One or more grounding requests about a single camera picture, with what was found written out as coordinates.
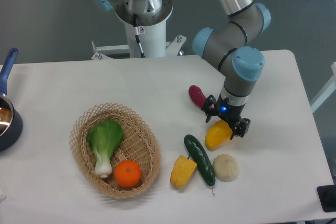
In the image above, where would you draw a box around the white metal base frame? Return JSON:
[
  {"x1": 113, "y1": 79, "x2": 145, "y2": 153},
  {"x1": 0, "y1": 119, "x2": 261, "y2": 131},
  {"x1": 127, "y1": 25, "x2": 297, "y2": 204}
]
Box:
[{"x1": 91, "y1": 34, "x2": 187, "y2": 60}]

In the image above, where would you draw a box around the white table leg frame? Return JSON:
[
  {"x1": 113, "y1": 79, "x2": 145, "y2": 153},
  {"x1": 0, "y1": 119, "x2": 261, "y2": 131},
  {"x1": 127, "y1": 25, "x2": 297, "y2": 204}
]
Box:
[{"x1": 310, "y1": 62, "x2": 335, "y2": 113}]

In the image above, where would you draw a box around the yellow toy bell pepper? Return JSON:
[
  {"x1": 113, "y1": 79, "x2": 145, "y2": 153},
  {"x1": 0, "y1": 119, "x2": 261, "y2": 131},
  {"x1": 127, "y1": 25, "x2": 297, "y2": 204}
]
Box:
[{"x1": 170, "y1": 155, "x2": 197, "y2": 189}]

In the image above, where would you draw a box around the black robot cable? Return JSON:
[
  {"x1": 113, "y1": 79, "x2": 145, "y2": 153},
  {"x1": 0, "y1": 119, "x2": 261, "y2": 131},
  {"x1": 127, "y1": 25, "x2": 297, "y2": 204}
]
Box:
[{"x1": 132, "y1": 14, "x2": 145, "y2": 58}]

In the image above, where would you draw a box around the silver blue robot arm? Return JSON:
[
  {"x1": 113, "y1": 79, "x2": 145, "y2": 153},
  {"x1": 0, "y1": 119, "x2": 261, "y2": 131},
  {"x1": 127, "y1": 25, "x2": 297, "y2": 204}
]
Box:
[{"x1": 94, "y1": 0, "x2": 271, "y2": 137}]

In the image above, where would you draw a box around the green toy bok choy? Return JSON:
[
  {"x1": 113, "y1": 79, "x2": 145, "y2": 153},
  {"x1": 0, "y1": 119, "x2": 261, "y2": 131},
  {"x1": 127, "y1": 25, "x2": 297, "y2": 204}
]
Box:
[{"x1": 87, "y1": 119, "x2": 124, "y2": 178}]

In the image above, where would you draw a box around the woven wicker basket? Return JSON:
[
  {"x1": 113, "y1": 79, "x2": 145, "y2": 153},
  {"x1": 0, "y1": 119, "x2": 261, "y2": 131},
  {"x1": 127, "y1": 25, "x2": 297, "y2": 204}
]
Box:
[{"x1": 69, "y1": 103, "x2": 161, "y2": 199}]

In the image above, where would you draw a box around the yellow toy mango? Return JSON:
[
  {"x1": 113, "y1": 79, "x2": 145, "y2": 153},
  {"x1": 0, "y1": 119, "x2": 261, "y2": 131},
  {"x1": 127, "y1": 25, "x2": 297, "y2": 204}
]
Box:
[{"x1": 205, "y1": 120, "x2": 233, "y2": 151}]

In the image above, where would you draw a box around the purple toy sweet potato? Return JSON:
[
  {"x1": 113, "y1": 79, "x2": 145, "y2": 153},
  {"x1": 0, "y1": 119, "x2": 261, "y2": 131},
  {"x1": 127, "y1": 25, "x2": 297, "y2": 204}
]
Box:
[{"x1": 188, "y1": 85, "x2": 206, "y2": 109}]

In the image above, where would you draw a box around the green toy cucumber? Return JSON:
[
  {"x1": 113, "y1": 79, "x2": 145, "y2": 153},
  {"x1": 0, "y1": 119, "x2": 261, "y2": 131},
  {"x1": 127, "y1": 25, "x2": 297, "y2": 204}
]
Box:
[{"x1": 183, "y1": 134, "x2": 216, "y2": 195}]

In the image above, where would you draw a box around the dark blue saucepan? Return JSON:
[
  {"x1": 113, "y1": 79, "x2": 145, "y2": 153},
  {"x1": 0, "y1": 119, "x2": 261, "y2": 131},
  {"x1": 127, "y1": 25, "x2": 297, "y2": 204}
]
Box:
[{"x1": 1, "y1": 48, "x2": 23, "y2": 152}]

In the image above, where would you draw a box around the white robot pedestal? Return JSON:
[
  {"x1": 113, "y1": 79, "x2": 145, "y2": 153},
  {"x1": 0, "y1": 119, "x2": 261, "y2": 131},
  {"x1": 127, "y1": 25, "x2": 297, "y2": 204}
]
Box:
[{"x1": 124, "y1": 21, "x2": 166, "y2": 58}]

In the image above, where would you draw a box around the orange toy tangerine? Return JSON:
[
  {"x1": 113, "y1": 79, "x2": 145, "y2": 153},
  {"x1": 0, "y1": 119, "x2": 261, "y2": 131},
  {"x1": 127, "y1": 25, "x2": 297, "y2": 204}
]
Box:
[{"x1": 114, "y1": 160, "x2": 142, "y2": 188}]

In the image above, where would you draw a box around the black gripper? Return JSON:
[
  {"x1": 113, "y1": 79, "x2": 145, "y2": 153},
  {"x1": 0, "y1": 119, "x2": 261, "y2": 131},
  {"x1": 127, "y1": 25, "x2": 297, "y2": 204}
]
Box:
[{"x1": 201, "y1": 95, "x2": 250, "y2": 140}]

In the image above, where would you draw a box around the black device at edge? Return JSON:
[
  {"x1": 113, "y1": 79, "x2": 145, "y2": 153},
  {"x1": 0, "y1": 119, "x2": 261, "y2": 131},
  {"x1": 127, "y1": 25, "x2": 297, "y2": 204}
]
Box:
[{"x1": 317, "y1": 185, "x2": 336, "y2": 212}]

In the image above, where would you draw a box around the beige toy steamed bun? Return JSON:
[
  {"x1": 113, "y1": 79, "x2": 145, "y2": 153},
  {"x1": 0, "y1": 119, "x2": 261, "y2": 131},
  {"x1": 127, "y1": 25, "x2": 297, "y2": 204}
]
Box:
[{"x1": 213, "y1": 154, "x2": 239, "y2": 182}]

